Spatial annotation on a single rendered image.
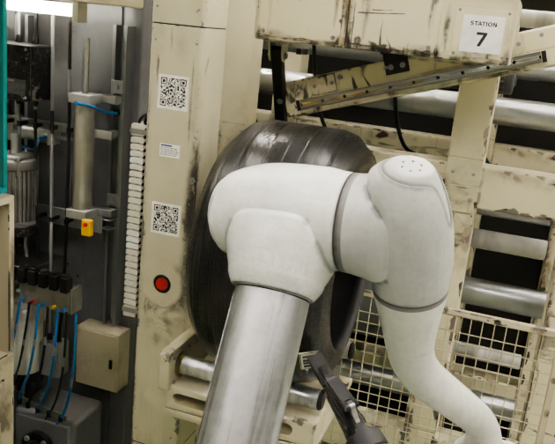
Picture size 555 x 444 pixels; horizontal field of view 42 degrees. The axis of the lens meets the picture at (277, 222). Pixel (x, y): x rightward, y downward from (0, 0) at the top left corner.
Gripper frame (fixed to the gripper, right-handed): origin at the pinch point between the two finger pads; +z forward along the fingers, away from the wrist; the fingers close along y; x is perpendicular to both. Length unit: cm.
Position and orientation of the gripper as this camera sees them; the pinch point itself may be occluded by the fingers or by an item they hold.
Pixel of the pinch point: (321, 369)
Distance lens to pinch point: 144.8
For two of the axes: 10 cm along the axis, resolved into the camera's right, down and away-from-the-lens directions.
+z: -4.0, -6.2, 6.8
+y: 0.8, 7.1, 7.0
